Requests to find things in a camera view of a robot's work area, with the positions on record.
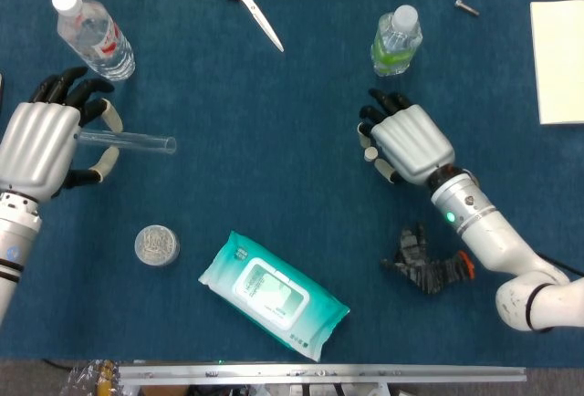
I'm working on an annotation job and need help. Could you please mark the green wet wipes pack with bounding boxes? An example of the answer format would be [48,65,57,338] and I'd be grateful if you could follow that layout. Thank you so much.
[197,230,351,363]

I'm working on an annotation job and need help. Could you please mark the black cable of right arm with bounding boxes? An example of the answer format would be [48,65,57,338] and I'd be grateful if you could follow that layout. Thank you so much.
[536,252,584,277]

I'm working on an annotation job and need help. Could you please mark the white paper sheet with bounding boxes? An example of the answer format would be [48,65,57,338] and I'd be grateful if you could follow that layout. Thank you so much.
[529,0,584,127]

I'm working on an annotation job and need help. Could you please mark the transparent glass test tube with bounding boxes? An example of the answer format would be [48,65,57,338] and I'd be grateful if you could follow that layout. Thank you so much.
[76,130,178,156]

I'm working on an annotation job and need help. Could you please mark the round clear jar of clips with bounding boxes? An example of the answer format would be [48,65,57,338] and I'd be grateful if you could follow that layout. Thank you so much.
[134,224,181,268]

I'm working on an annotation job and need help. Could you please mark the crumpled clear plastic bag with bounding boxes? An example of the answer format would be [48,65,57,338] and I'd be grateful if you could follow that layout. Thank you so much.
[58,360,120,396]

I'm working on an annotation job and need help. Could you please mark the teal felt table cover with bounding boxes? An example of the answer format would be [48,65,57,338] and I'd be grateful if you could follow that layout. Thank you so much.
[0,0,584,368]

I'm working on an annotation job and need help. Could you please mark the clear bottle with green label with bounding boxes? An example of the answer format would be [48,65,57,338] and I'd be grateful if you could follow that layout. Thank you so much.
[370,4,423,78]

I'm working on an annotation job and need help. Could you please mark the black-handled scissors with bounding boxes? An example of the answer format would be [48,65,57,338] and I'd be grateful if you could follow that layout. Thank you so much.
[214,0,286,54]

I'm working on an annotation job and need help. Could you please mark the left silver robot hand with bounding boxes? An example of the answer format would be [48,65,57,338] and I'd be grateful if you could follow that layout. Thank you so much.
[0,66,125,202]

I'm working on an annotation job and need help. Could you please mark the clear bottle with red label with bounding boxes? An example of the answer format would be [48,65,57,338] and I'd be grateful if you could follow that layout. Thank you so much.
[50,0,137,82]

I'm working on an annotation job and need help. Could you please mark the aluminium frame rail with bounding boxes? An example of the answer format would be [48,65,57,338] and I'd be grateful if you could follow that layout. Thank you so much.
[117,362,527,387]

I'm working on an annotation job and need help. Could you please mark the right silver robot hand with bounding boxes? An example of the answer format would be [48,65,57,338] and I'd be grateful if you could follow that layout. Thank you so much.
[357,88,457,186]

